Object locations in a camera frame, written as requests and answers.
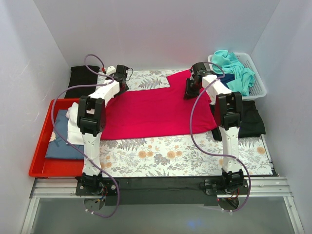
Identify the folded white t shirt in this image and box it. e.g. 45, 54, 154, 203
65, 102, 83, 145

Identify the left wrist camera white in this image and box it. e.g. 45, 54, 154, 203
102, 66, 116, 75

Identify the aluminium frame rail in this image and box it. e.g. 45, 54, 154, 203
22, 176, 304, 234

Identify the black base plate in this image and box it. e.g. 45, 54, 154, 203
75, 175, 249, 206

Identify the floral patterned mat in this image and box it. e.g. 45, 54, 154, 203
100, 70, 273, 177

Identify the teal t shirt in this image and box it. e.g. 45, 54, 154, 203
211, 50, 255, 97

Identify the red plastic tray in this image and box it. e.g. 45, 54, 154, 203
29, 100, 83, 178

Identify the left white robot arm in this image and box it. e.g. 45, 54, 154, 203
77, 65, 130, 195

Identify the red t shirt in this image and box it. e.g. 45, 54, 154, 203
101, 70, 216, 140

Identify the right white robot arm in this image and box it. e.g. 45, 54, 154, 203
183, 62, 244, 194

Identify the dark blue t shirt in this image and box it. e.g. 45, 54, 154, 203
220, 74, 235, 88

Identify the black cloth back left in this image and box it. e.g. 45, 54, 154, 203
65, 66, 98, 98

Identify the folded blue t shirt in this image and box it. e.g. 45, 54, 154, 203
45, 110, 84, 160

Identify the white plastic basket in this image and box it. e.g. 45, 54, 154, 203
208, 52, 267, 100

